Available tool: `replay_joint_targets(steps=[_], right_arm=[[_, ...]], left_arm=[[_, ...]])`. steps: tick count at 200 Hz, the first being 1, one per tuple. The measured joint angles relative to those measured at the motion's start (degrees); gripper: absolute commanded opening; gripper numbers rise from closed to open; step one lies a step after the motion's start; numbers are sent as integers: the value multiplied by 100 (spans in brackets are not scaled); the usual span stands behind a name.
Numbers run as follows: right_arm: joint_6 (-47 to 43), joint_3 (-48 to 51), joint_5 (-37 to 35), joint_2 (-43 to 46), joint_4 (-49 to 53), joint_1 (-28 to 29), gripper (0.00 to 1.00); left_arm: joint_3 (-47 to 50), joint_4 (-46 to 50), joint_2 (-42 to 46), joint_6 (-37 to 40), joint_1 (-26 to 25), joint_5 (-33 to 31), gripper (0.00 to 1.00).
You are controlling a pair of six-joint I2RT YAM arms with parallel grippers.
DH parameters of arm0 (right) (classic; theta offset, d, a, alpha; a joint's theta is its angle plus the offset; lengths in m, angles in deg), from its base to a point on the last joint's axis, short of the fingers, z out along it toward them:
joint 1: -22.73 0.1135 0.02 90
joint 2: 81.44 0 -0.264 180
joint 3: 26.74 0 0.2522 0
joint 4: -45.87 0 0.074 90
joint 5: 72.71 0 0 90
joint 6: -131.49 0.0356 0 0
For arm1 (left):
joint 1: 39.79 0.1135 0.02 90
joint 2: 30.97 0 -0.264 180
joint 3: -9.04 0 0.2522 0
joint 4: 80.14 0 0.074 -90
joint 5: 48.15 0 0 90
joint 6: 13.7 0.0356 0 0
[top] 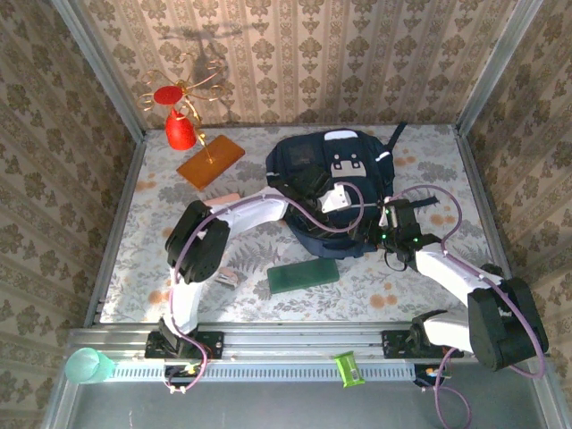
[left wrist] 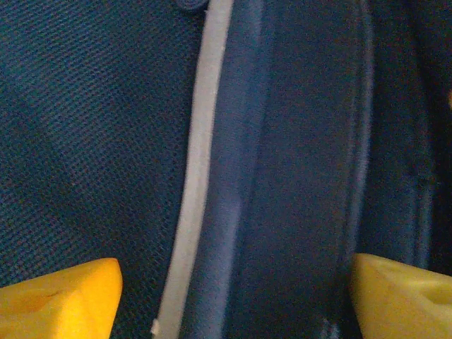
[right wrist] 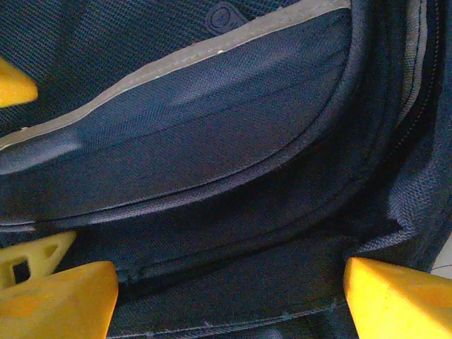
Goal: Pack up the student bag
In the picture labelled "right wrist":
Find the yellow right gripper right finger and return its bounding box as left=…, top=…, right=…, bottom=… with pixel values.
left=342, top=256, right=452, bottom=339

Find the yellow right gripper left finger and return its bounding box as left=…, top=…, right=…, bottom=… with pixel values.
left=0, top=261, right=119, bottom=339

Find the navy blue student backpack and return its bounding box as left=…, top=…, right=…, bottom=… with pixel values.
left=0, top=0, right=452, bottom=339

